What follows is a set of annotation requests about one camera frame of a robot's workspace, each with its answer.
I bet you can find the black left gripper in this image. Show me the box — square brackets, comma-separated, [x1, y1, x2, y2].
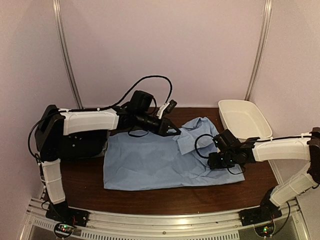
[135, 110, 181, 137]

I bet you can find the right black camera cable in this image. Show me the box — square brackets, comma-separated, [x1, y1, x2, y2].
[194, 133, 218, 159]

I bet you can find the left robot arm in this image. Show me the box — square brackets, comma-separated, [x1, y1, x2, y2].
[31, 90, 181, 222]

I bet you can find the black camera cable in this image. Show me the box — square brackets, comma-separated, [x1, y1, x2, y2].
[109, 74, 174, 108]
[194, 133, 218, 159]

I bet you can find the front aluminium frame rail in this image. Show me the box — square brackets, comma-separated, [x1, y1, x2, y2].
[17, 198, 311, 240]

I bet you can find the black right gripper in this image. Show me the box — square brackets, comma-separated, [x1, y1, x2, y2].
[208, 151, 237, 170]

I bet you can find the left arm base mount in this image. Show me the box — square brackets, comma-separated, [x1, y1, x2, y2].
[45, 200, 89, 227]

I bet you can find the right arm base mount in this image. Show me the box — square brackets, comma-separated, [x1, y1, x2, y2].
[238, 200, 282, 226]

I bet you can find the left black camera cable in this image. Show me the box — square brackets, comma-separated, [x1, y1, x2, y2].
[109, 74, 174, 108]

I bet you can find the light blue long sleeve shirt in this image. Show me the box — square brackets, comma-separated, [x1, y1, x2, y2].
[103, 117, 245, 191]

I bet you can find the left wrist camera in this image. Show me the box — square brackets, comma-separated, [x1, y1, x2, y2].
[156, 99, 177, 119]

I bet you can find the left circuit board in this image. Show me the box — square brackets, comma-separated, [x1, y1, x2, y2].
[53, 222, 75, 238]

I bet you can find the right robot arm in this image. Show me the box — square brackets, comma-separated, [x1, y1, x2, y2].
[207, 127, 320, 221]

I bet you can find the white plastic tub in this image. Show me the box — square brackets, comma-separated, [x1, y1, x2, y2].
[218, 99, 273, 142]

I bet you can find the circuit board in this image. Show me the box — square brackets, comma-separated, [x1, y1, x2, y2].
[254, 223, 276, 238]
[53, 222, 75, 238]

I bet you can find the right circuit board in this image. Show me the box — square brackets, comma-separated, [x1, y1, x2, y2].
[254, 223, 276, 238]

